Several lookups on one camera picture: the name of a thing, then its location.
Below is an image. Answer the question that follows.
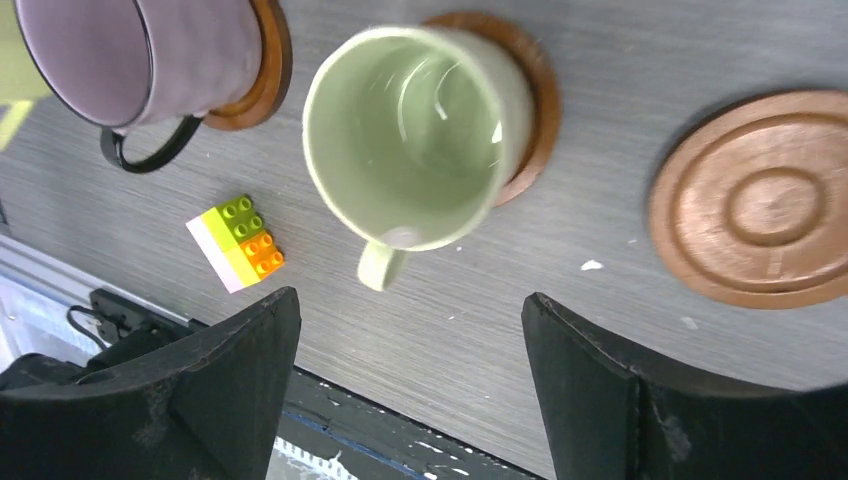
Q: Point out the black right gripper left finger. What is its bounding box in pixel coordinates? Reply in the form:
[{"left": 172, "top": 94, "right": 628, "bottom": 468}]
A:
[{"left": 1, "top": 287, "right": 301, "bottom": 479}]

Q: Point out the light green mug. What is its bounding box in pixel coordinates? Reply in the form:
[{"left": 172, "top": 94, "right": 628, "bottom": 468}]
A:
[{"left": 1, "top": 0, "right": 52, "bottom": 150}]

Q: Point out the pale green mug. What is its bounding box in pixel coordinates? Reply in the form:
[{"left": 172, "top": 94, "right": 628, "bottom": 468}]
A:
[{"left": 302, "top": 25, "right": 534, "bottom": 291}]

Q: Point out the purple mug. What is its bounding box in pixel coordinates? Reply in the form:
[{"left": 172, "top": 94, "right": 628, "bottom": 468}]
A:
[{"left": 13, "top": 0, "right": 262, "bottom": 174}]

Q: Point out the large brown wooden coaster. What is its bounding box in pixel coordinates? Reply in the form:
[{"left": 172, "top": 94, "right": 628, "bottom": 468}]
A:
[{"left": 648, "top": 89, "right": 847, "bottom": 309}]

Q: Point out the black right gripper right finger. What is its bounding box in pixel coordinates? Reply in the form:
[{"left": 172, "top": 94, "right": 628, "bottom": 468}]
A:
[{"left": 521, "top": 293, "right": 847, "bottom": 479}]

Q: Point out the pink green yellow toy block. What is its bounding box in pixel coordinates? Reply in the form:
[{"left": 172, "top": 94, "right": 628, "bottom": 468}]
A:
[{"left": 186, "top": 195, "right": 285, "bottom": 294}]

